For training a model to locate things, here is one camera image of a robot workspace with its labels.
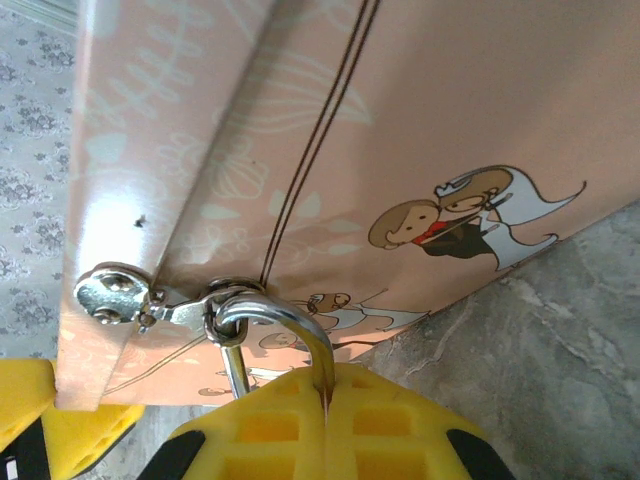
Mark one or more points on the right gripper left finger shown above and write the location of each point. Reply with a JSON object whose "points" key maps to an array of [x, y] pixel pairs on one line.
{"points": [[260, 435]]}

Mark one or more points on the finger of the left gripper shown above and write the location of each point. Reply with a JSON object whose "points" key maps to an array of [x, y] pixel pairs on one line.
{"points": [[85, 440]]}

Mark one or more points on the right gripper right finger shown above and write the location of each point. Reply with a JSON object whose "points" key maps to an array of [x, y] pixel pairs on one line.
{"points": [[400, 430]]}

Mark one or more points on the pink tin box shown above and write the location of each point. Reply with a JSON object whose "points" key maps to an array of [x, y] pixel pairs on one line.
{"points": [[400, 125]]}

